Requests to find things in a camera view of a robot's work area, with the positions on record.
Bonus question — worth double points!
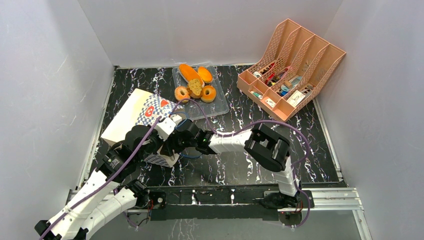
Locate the brown checkered paper bag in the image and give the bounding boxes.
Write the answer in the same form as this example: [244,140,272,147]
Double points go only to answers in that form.
[100,88,181,169]

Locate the sugared orange fake donut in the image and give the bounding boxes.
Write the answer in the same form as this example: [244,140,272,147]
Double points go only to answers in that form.
[174,86,191,103]

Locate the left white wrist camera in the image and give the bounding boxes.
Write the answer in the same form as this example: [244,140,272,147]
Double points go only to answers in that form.
[154,117,177,141]

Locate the round orange fake bun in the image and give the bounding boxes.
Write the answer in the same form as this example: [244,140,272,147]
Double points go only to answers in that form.
[197,66,214,84]

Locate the small yellow fake bread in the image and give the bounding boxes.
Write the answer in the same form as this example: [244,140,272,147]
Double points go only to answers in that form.
[186,78,203,99]

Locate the pink sugared bread slice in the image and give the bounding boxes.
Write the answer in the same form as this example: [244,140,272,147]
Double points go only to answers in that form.
[178,63,205,87]

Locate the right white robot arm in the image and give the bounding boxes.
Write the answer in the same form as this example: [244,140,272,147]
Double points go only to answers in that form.
[156,117,302,207]

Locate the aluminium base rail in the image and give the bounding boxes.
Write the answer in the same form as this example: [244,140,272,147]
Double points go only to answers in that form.
[58,187,373,240]

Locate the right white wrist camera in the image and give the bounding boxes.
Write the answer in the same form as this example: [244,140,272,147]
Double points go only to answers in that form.
[169,113,184,125]

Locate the pink file organizer rack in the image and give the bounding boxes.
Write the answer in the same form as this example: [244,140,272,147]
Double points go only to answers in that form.
[237,18,346,122]

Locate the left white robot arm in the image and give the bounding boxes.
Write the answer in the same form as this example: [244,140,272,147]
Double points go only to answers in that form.
[34,124,163,240]

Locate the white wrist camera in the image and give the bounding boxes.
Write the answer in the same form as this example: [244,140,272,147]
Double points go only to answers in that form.
[154,117,177,141]
[169,113,184,125]

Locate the stationery items in rack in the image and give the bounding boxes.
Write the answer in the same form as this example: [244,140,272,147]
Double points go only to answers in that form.
[253,61,315,104]

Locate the clear plastic tray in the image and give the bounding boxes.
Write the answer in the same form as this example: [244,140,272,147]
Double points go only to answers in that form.
[178,65,229,121]

